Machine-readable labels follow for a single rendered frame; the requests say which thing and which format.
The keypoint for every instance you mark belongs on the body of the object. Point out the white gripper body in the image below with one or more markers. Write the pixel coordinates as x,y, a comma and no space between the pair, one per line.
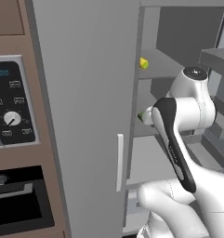
149,116

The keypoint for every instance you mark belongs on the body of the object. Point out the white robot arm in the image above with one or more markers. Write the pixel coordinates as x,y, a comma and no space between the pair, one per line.
206,198

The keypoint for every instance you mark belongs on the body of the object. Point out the green avocado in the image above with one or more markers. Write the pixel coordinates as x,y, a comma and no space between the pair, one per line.
140,116

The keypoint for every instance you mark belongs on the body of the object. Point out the yellow corn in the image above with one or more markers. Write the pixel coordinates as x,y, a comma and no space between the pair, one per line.
143,63

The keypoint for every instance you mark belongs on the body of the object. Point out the grey freezer compartment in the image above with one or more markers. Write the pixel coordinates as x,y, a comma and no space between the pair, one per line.
166,37

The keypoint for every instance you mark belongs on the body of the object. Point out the grey open freezer door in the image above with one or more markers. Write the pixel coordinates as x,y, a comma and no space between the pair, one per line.
220,62

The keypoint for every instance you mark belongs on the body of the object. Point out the grey fridge door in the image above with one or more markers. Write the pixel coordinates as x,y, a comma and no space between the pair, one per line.
85,108

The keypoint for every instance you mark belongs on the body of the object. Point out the white microwave knob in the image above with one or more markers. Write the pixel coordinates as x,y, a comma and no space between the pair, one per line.
12,118

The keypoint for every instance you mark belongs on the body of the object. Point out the brown cupboard door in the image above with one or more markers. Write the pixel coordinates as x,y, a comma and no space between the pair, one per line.
6,15

